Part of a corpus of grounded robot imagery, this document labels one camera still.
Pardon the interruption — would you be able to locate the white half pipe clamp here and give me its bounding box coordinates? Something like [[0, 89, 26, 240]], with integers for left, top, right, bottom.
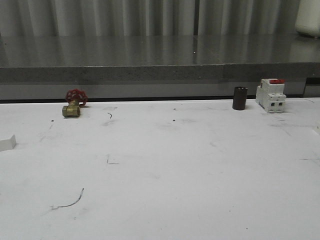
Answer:
[[0, 134, 17, 152]]

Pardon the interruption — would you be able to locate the dark brown cylindrical coupling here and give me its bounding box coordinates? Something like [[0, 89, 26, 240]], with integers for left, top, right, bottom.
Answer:
[[232, 86, 248, 111]]

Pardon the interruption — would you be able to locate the brass valve red handwheel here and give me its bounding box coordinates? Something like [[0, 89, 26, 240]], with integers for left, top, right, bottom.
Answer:
[[62, 88, 88, 118]]

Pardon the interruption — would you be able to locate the grey stone counter ledge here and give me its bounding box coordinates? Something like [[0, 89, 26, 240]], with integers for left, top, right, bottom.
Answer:
[[0, 34, 320, 102]]

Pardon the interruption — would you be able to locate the white container in background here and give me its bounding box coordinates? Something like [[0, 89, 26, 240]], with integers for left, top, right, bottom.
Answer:
[[295, 0, 320, 38]]

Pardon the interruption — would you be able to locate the white circuit breaker red switch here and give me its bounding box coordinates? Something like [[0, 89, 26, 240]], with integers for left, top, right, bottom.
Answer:
[[255, 78, 286, 114]]

